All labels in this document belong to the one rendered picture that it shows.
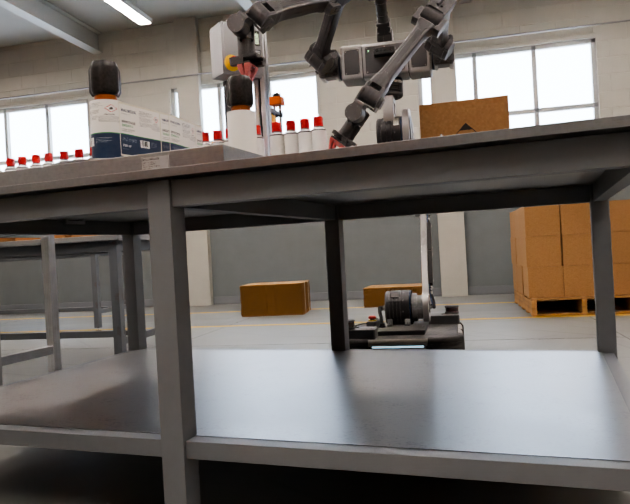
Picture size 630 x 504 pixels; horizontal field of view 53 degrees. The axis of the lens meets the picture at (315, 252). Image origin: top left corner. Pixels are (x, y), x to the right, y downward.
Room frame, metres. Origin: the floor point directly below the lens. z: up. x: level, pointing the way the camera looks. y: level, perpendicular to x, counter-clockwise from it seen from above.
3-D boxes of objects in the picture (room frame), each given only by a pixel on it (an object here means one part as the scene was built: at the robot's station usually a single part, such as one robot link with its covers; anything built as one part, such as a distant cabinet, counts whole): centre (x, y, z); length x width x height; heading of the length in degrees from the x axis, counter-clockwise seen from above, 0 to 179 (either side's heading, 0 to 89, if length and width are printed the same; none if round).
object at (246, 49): (2.03, 0.18, 1.28); 0.10 x 0.07 x 0.07; 70
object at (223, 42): (2.34, 0.25, 1.38); 0.17 x 0.10 x 0.19; 125
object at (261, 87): (2.37, 0.17, 1.17); 0.04 x 0.04 x 0.67; 70
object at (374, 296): (6.73, -0.86, 0.10); 0.64 x 0.52 x 0.20; 74
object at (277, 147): (2.19, 0.11, 0.98); 0.05 x 0.05 x 0.20
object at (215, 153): (1.85, 0.45, 0.86); 0.80 x 0.67 x 0.05; 70
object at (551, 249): (5.55, -2.23, 0.45); 1.20 x 0.83 x 0.89; 169
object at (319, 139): (2.14, -0.04, 0.98); 0.05 x 0.05 x 0.20
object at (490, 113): (2.27, -0.57, 0.99); 0.30 x 0.24 x 0.27; 74
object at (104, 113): (1.72, 0.55, 1.04); 0.09 x 0.09 x 0.29
